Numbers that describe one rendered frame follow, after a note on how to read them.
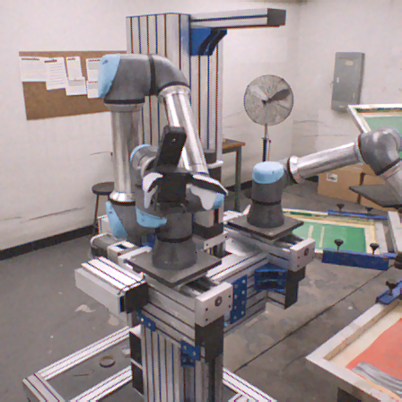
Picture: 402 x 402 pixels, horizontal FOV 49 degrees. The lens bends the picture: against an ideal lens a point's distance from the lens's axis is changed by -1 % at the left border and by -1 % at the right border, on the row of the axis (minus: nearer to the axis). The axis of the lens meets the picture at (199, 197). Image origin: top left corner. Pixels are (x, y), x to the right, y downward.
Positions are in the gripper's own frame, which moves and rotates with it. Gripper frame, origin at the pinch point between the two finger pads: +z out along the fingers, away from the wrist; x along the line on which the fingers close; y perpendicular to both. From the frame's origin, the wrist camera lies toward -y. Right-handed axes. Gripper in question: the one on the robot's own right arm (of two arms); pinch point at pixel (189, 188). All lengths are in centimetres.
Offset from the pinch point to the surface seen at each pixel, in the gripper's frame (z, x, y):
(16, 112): -369, 41, 35
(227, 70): -477, -207, -28
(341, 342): -30, -71, 60
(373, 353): -25, -81, 62
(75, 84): -392, -12, 6
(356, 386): -11, -63, 61
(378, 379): -14, -74, 62
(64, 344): -202, 3, 170
